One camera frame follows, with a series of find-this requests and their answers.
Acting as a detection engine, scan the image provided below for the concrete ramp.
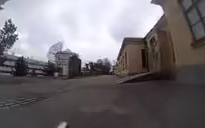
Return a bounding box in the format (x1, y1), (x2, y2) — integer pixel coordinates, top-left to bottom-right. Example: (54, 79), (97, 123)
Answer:
(117, 70), (161, 85)

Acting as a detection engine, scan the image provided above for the long grey building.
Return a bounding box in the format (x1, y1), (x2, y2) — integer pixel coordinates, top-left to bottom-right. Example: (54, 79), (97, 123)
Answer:
(0, 54), (48, 77)

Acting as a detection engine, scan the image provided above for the row of trees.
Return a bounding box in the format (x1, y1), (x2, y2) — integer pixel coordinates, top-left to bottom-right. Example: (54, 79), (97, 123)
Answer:
(81, 58), (113, 76)

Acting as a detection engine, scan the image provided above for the evergreen tree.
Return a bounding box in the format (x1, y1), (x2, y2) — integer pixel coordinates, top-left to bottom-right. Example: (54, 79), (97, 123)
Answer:
(0, 18), (20, 77)

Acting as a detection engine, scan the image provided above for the grey asphalt road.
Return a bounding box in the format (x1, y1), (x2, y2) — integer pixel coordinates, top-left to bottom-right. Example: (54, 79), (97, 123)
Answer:
(0, 73), (205, 128)

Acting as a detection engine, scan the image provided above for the robot's own part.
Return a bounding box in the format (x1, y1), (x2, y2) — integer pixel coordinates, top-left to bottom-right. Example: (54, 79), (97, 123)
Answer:
(56, 121), (69, 128)

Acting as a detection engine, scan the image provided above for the dark bush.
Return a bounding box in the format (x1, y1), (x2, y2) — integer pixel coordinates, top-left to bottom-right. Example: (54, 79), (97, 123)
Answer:
(15, 56), (29, 77)

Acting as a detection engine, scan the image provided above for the cobblestone strip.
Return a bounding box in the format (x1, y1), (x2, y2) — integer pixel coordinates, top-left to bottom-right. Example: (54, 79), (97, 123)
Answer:
(0, 95), (46, 113)

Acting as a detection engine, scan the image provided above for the white and dark building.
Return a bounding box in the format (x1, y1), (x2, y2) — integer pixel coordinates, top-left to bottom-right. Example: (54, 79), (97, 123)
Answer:
(54, 51), (82, 80)

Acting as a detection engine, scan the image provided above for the large yellow building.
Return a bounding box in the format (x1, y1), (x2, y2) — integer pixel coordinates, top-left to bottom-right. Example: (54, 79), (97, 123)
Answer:
(141, 0), (205, 84)

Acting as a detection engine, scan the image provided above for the bare tree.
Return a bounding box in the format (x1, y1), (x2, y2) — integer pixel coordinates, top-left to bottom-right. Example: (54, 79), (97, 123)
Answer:
(46, 41), (65, 64)

